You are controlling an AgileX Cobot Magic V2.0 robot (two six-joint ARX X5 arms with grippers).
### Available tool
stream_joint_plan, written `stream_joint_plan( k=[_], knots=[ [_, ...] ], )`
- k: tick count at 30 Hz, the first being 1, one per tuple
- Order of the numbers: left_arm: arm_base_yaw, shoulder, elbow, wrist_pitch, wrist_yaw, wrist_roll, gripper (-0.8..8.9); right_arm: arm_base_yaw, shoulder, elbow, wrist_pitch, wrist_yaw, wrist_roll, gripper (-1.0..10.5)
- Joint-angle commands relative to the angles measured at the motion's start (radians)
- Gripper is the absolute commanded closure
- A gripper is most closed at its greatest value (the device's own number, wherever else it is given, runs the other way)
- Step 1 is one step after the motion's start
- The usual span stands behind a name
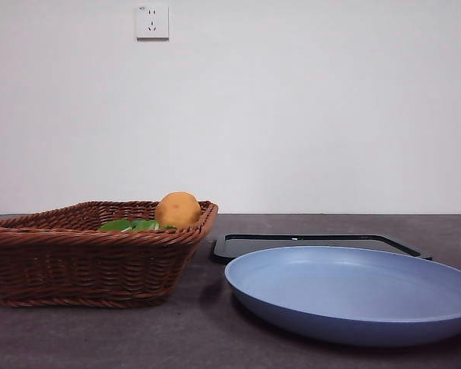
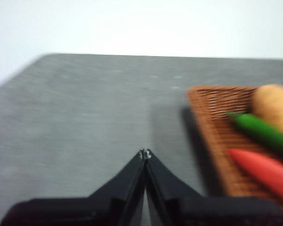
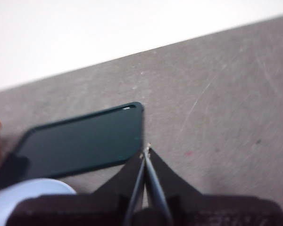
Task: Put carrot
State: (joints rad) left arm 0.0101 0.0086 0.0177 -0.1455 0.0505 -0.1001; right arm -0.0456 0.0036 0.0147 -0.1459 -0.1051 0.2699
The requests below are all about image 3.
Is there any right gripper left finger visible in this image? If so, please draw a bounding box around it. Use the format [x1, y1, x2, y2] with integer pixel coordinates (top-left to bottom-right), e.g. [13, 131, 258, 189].
[7, 153, 148, 226]

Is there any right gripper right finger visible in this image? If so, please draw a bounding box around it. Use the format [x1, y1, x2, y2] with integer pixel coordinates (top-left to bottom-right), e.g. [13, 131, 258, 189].
[145, 147, 283, 226]

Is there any pale blue plate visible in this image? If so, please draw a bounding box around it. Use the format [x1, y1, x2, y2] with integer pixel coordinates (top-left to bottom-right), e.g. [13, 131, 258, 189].
[0, 178, 76, 226]

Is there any dark flat board with handles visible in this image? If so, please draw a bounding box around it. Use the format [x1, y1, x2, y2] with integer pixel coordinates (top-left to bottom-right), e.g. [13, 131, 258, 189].
[0, 101, 146, 190]

